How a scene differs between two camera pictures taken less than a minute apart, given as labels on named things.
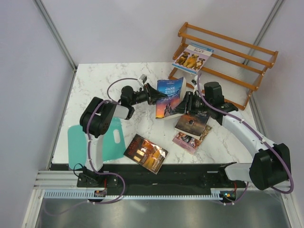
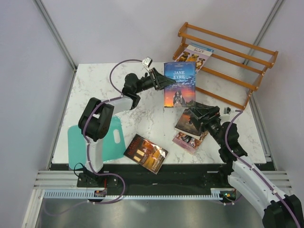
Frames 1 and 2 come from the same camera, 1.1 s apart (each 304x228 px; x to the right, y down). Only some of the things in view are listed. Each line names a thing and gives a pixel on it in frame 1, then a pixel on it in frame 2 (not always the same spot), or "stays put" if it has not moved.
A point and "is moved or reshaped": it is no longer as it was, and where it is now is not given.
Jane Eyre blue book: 175,90 is moved or reshaped
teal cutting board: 113,147 stays put
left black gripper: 155,95 -> 161,81
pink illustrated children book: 189,143 stays put
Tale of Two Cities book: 193,124 stays put
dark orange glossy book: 146,153 stays put
